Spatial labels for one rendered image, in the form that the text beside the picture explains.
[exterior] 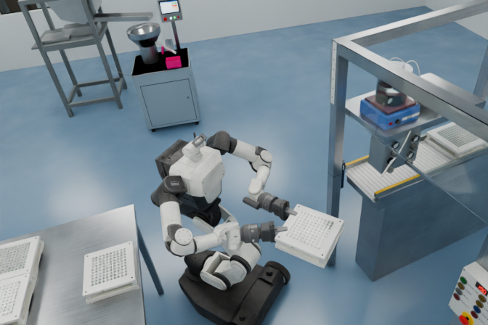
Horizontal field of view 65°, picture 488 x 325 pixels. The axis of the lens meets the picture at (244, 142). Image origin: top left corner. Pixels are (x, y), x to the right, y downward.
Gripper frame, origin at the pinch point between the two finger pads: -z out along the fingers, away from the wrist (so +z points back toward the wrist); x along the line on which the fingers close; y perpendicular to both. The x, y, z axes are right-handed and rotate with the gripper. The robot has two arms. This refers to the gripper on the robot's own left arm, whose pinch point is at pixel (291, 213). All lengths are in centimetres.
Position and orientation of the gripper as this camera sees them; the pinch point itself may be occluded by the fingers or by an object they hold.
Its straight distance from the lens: 192.1
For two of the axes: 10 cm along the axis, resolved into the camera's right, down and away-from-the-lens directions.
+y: -6.4, 5.1, -5.7
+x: 1.2, 8.0, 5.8
